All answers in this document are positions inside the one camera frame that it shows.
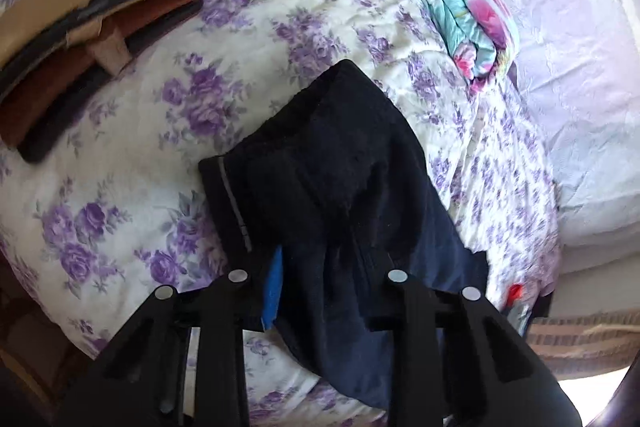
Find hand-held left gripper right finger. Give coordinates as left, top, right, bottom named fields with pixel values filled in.
left=365, top=269, right=583, bottom=427

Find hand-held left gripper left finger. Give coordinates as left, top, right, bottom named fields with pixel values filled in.
left=57, top=247, right=286, bottom=427

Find black pants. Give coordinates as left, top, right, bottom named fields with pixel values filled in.
left=198, top=59, right=491, bottom=413

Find red-capped tube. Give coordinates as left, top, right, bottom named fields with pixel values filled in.
left=502, top=283, right=531, bottom=333

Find striped beige rug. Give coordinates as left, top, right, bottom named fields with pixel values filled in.
left=527, top=312, right=640, bottom=358

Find purple floral bedsheet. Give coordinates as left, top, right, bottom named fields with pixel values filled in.
left=0, top=0, right=561, bottom=427

